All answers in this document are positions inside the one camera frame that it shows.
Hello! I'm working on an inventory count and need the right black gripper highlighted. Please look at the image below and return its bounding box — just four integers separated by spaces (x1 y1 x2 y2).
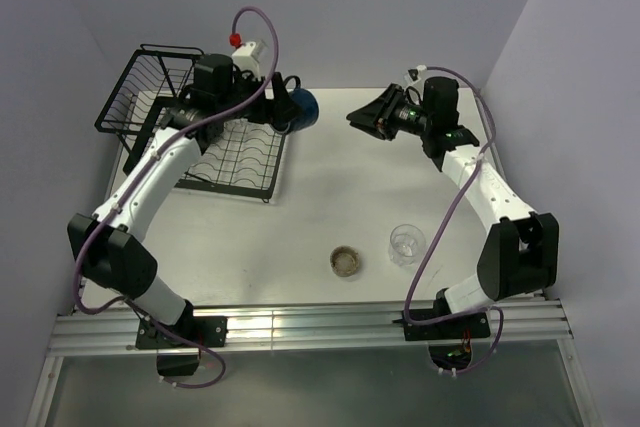
347 83 433 141

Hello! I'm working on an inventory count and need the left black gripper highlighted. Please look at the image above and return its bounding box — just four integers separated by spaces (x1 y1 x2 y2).
217 71 302 126

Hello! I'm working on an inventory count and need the dark blue mug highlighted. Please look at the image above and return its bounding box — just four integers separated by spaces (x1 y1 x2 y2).
284 75 319 135

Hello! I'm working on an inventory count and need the clear plastic cup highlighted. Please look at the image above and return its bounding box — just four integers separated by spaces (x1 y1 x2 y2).
388 224 424 266
225 119 248 132

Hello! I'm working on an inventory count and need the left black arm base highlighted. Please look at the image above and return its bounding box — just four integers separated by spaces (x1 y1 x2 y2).
135 316 227 378

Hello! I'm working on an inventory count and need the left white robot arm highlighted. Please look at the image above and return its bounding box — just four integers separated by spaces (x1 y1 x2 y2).
67 52 318 346

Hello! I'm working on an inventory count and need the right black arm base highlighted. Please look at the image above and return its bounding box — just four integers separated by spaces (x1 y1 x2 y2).
393 309 491 342

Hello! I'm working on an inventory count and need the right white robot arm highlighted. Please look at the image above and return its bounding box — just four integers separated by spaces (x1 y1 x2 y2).
347 70 559 337

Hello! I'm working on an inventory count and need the small brown round lid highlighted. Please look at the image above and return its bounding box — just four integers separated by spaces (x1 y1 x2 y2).
330 246 361 278

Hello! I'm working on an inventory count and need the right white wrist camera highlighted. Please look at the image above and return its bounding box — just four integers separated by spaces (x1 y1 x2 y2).
403 65 428 91

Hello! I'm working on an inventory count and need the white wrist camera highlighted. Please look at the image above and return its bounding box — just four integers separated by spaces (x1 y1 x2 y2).
403 65 428 91
229 33 266 77

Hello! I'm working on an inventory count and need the black wire dish rack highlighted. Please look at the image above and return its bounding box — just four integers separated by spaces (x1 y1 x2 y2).
95 44 285 203

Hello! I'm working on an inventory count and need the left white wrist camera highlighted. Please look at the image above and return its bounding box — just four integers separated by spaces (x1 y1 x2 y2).
229 33 266 77

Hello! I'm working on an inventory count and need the aluminium mounting rail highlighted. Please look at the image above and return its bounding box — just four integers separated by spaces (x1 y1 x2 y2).
46 297 573 357

